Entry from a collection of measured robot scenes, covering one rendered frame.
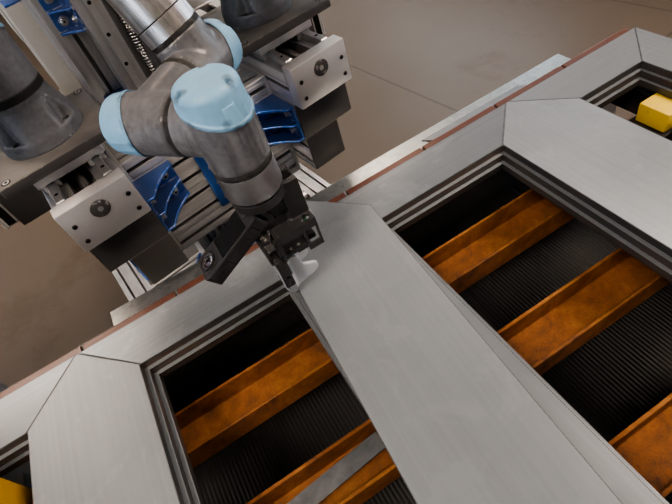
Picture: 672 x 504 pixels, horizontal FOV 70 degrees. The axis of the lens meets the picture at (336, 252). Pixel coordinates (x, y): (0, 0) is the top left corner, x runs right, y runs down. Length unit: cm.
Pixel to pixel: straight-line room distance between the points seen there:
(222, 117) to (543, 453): 50
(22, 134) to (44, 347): 147
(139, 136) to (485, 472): 54
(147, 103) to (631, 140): 74
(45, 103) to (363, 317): 66
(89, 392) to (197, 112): 49
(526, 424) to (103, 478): 54
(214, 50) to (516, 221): 65
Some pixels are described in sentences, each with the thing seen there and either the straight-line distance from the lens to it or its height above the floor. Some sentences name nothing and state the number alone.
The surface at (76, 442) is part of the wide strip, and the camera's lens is 81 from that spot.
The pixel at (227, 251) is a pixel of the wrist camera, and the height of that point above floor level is 101.
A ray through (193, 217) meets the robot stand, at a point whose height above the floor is 74.
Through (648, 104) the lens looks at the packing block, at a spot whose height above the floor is 81.
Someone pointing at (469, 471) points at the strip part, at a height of 85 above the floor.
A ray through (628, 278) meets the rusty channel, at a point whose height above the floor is 68.
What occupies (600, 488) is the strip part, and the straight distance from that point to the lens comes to 61.
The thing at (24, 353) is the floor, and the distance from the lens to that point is 240.
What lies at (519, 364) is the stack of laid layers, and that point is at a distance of 65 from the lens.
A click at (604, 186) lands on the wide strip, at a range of 85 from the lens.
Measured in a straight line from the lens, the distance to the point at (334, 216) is 83.
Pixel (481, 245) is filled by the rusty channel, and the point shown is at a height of 68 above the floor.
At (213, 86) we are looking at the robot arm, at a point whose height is 122.
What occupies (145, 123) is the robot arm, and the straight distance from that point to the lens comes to 58.
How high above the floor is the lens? 143
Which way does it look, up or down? 48 degrees down
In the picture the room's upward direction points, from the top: 20 degrees counter-clockwise
